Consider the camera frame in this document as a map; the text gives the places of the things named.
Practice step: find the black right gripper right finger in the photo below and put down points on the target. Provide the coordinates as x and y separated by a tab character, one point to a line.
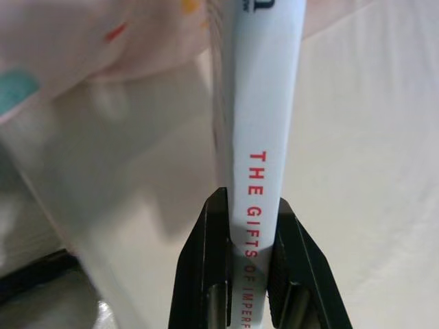
305	281

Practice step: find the mattress with beige sheet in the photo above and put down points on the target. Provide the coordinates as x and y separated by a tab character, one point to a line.
360	171

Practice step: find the pink patterned pillow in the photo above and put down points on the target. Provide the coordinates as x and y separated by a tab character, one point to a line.
68	51

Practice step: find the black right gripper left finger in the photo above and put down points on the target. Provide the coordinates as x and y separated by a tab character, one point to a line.
199	267

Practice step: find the white label with blue print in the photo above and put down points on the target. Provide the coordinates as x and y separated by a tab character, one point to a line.
264	103

